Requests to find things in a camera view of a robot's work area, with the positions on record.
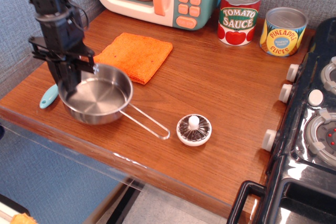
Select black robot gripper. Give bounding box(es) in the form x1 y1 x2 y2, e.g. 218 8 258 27
28 7 95 92

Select small steel pot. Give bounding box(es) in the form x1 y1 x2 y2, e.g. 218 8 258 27
58 63 170 140

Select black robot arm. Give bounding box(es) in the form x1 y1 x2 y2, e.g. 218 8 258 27
28 0 97 92

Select orange folded napkin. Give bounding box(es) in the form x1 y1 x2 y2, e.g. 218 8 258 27
94 33 173 85

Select white pot lid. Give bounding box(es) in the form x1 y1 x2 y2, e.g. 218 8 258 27
176 114 212 147

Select tomato sauce can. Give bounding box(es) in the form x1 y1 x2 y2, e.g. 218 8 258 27
217 0 261 46

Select white stove knob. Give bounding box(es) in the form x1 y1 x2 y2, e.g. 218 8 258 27
262 129 277 152
278 84 292 103
286 64 300 83

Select pineapple slices can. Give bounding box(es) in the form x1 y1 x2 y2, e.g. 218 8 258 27
259 7 308 57

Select white round stove button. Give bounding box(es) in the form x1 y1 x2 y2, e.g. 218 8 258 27
308 89 323 106

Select black toy stove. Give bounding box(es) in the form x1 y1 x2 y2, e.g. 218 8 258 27
227 17 336 224

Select grey stove burner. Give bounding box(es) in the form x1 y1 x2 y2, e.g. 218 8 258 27
320 57 336 94
305 108 335 167

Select white spatula teal handle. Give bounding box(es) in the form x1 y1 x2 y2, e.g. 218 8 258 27
39 84 58 109

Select black cable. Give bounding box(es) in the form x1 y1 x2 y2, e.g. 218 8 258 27
59 0 90 29

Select black oven door handle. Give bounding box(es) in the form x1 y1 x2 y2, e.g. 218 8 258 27
227 180 266 224

